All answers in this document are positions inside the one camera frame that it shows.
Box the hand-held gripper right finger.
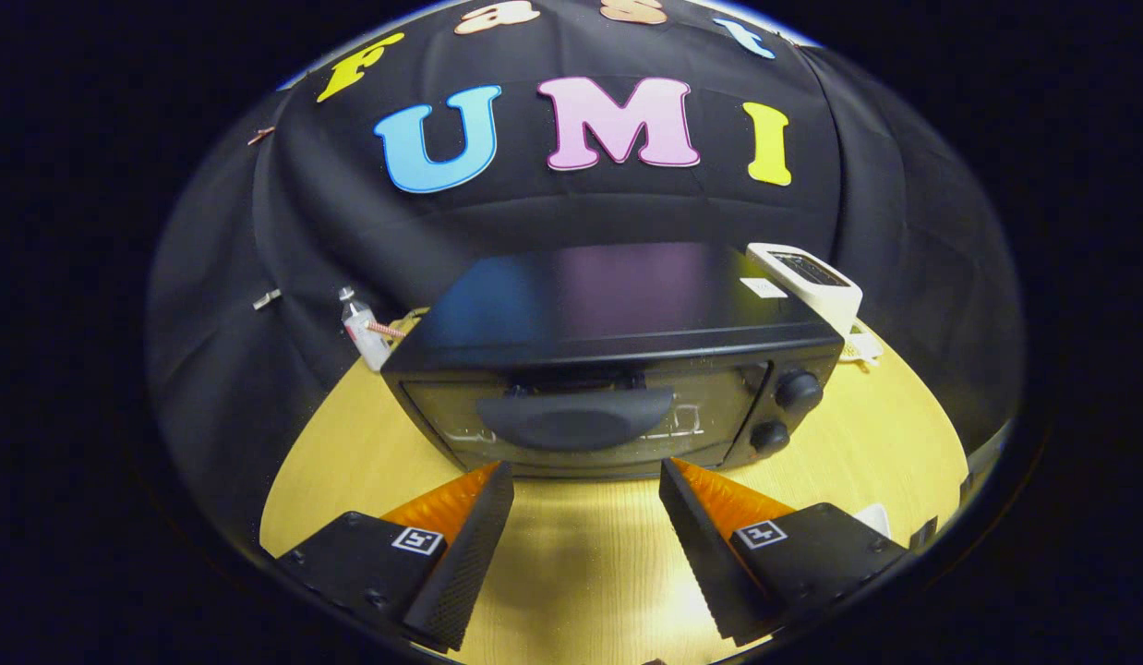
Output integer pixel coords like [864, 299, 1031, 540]
[659, 457, 909, 647]

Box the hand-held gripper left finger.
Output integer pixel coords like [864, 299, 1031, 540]
[276, 460, 515, 653]

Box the black toaster oven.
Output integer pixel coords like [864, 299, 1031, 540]
[379, 242, 846, 479]

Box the white dish with green food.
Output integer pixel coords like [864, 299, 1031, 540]
[839, 323, 884, 366]

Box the white toaster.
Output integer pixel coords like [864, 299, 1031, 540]
[746, 242, 863, 338]

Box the clear plastic bottle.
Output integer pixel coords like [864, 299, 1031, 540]
[338, 286, 392, 372]

